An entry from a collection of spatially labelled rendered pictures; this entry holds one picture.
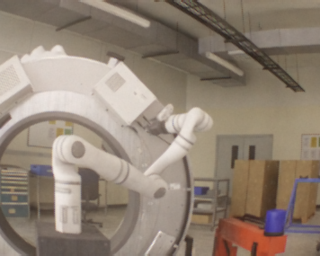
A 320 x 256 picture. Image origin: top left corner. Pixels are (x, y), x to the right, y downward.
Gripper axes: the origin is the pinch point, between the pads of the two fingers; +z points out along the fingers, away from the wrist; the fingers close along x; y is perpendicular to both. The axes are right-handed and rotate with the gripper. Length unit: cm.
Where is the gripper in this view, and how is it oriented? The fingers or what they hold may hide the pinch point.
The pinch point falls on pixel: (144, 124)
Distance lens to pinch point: 167.7
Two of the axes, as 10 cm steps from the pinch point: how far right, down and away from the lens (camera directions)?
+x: 5.9, -6.2, 5.1
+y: 5.5, 7.7, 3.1
